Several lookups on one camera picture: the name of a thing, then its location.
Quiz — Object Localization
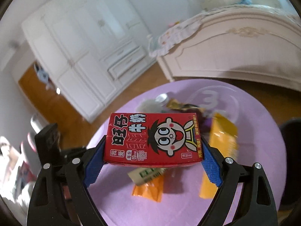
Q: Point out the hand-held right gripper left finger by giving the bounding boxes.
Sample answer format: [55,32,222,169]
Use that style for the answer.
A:
[27,135,107,226]

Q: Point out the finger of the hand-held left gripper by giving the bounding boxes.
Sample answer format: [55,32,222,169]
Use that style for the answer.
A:
[61,147,88,164]

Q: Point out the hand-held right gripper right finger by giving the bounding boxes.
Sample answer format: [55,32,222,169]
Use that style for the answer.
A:
[202,138,278,226]

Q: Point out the red milk carton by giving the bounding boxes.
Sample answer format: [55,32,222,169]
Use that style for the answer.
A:
[103,112,204,169]

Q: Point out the black trash bin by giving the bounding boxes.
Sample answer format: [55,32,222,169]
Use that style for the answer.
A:
[279,116,301,206]

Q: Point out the large orange snack packet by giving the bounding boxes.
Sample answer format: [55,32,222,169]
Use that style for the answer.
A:
[199,112,238,200]

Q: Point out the wooden door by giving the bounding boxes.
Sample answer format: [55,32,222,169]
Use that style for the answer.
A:
[18,62,88,151]

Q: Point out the white green snack packet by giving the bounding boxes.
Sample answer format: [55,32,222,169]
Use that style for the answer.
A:
[127,168,165,186]

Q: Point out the small orange snack packet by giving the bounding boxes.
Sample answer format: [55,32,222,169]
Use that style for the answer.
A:
[131,175,164,203]

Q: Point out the dark purple snack wrapper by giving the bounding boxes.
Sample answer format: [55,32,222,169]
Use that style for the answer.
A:
[183,103,205,124]

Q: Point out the hanging cloth item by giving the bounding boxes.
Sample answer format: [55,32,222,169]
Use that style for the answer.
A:
[33,62,54,90]

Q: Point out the yellow brown snack wrapper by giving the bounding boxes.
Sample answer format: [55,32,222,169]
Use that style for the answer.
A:
[166,98,187,111]

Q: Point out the white wardrobe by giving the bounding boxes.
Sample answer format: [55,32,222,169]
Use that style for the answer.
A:
[21,0,197,124]

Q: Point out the cream carved bed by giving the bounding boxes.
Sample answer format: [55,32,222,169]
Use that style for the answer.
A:
[155,0,301,88]

